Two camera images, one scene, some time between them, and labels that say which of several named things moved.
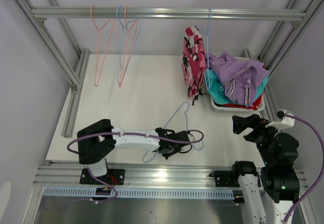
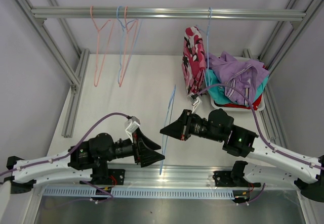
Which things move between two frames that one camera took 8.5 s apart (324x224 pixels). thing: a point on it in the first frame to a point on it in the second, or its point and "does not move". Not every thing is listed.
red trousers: x=254 y=107 does not move
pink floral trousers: x=194 y=62 does not move
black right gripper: x=240 y=123 to x=180 y=129
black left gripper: x=166 y=155 to x=146 y=157
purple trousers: x=240 y=76 does not move
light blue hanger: x=207 y=85 does not move
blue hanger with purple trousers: x=170 y=142 to x=168 y=121
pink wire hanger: x=98 y=29 does not move
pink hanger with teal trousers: x=128 y=29 does not move
